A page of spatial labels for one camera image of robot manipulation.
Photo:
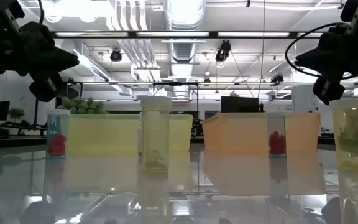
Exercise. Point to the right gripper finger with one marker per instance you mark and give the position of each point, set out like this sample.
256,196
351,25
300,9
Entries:
331,49
328,90

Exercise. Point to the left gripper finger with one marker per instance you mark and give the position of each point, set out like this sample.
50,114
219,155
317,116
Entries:
48,88
39,43

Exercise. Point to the white small vial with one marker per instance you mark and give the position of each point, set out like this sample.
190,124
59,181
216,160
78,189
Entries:
57,143

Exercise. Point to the clear narrow bottle red pills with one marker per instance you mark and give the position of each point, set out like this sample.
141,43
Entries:
277,143

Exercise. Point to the yellow-green medicine bottle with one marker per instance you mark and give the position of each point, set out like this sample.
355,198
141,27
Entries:
155,133

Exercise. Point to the yellow translucent plastic bin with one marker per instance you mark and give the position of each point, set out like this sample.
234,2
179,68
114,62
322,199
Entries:
104,133

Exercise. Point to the orange translucent plastic bin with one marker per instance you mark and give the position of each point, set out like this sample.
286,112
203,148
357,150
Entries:
244,133

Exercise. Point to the green artificial potted plant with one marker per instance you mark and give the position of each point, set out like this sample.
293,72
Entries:
82,105

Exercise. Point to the small potted desk plant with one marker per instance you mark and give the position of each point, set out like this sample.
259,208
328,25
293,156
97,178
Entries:
16,113

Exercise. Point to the black desk monitor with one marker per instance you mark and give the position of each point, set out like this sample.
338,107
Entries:
1,109

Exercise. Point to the black office monitor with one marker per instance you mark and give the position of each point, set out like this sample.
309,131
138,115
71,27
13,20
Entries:
239,104

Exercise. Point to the black aluminium rig frame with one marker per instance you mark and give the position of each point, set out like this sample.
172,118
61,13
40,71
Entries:
213,34

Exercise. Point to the silver ventilation duct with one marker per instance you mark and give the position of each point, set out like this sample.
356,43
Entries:
183,15

